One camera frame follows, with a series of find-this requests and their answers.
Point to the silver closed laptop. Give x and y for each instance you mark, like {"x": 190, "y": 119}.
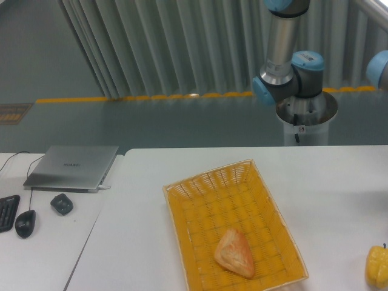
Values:
{"x": 72, "y": 168}

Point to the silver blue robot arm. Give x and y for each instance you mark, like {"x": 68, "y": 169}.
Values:
{"x": 285, "y": 73}

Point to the white pleated curtain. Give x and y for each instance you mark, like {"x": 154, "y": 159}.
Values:
{"x": 137, "y": 48}

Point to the yellow wicker basket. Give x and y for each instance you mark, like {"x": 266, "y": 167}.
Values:
{"x": 205, "y": 206}

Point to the small black controller device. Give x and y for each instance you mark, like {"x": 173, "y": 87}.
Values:
{"x": 62, "y": 204}

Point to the triangular puff pastry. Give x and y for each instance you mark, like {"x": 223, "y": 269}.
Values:
{"x": 234, "y": 254}

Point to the black keyboard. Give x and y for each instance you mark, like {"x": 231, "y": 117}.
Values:
{"x": 8, "y": 209}

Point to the yellow bell pepper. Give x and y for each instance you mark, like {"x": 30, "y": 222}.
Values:
{"x": 376, "y": 266}

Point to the black computer mouse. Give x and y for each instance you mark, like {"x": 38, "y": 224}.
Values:
{"x": 25, "y": 223}

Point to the white usb dongle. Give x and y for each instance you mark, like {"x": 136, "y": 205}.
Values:
{"x": 103, "y": 187}

